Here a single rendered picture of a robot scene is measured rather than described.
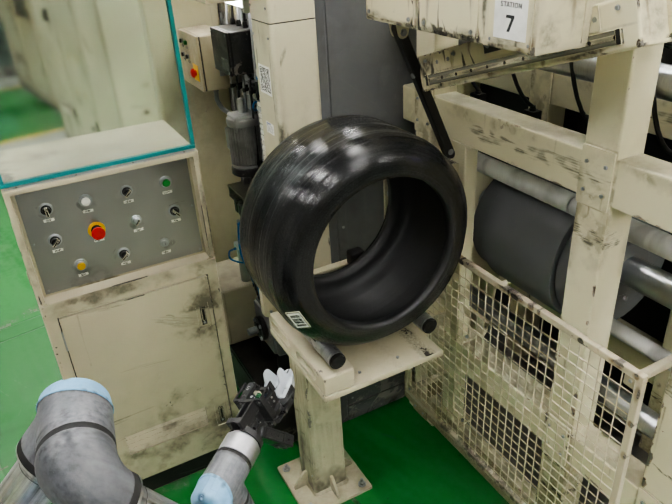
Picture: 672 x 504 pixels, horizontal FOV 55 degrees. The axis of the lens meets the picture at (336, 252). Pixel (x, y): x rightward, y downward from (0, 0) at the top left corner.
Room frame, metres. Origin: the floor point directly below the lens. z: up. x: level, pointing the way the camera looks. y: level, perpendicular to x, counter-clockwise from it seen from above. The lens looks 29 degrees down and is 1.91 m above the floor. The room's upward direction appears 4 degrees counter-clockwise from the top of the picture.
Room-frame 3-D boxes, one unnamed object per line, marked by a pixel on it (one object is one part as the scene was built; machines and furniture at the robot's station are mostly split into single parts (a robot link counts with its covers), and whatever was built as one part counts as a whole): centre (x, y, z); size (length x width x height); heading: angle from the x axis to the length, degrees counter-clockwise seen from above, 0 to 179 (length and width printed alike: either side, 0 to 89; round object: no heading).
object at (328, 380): (1.43, 0.09, 0.84); 0.36 x 0.09 x 0.06; 27
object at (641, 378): (1.43, -0.43, 0.65); 0.90 x 0.02 x 0.70; 27
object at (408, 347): (1.49, -0.03, 0.80); 0.37 x 0.36 x 0.02; 117
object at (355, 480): (1.71, 0.10, 0.02); 0.27 x 0.27 x 0.04; 27
